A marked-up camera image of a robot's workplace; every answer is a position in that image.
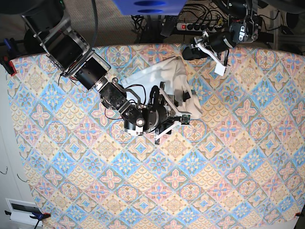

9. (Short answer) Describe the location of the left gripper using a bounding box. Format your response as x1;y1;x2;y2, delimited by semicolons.
182;31;233;61

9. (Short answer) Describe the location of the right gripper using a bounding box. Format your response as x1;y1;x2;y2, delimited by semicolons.
141;85;178;135

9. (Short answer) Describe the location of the white printed T-shirt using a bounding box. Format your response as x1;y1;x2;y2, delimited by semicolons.
121;56;203;119

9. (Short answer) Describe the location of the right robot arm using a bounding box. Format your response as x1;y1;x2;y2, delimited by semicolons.
0;0;181;135

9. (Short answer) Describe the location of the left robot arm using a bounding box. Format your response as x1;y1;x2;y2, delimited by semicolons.
182;0;259;64

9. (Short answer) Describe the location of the white power strip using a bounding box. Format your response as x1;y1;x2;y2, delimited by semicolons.
176;22;221;32

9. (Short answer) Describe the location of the blue plastic box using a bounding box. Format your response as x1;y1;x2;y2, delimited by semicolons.
113;0;187;16

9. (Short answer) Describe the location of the patterned tablecloth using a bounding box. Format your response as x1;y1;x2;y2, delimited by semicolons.
7;48;305;229

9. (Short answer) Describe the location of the blue clamp lower left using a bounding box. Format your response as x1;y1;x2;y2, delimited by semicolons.
4;209;51;221

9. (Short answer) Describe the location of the red black clamp upper left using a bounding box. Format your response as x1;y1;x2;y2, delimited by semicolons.
0;38;17;76

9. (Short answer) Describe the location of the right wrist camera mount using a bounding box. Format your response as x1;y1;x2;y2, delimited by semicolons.
152;82;191;145

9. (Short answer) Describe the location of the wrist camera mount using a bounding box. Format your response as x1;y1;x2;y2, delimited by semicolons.
191;30;226;76
152;82;191;145

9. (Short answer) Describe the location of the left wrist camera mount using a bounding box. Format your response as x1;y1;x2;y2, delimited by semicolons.
191;30;226;76

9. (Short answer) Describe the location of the white wall outlet plate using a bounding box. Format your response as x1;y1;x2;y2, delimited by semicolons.
4;198;41;226

